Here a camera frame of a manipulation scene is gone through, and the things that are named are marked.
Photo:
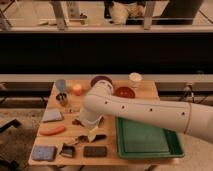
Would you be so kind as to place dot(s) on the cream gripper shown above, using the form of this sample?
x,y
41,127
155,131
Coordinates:
x,y
92,134

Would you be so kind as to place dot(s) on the black handled brush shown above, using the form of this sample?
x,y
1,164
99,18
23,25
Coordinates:
x,y
68,149

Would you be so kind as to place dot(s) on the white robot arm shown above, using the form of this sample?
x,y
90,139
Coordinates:
x,y
189,118

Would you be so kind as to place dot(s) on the green plastic tray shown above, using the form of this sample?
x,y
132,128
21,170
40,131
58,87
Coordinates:
x,y
137,140

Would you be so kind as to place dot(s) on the black rectangular sponge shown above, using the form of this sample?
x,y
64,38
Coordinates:
x,y
95,151

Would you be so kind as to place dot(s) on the dark grape bunch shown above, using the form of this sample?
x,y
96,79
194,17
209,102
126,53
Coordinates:
x,y
77,122

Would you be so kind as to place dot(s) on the wooden table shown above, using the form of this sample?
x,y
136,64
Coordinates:
x,y
108,127

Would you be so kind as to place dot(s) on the metal spoon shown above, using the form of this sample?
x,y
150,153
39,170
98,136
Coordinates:
x,y
74,110

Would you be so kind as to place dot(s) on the grey blue cloth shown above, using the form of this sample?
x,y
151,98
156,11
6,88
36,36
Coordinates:
x,y
52,115

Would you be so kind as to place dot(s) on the orange carrot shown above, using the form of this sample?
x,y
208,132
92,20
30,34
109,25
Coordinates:
x,y
53,131

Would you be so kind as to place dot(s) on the small metal cup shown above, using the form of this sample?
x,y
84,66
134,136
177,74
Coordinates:
x,y
62,99

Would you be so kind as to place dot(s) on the orange apple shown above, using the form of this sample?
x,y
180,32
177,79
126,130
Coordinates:
x,y
77,89

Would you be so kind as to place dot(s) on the red bowl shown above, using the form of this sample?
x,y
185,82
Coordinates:
x,y
124,92

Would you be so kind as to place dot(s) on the blue sponge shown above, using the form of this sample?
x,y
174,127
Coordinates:
x,y
44,153

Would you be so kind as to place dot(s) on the purple bowl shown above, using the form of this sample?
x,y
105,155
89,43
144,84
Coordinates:
x,y
98,78

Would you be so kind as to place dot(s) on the blue plastic cup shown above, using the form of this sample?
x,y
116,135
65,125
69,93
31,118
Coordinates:
x,y
61,85

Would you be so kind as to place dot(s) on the white paper cup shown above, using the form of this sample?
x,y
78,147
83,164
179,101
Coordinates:
x,y
135,79

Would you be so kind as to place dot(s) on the person in background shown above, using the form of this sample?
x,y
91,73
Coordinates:
x,y
121,10

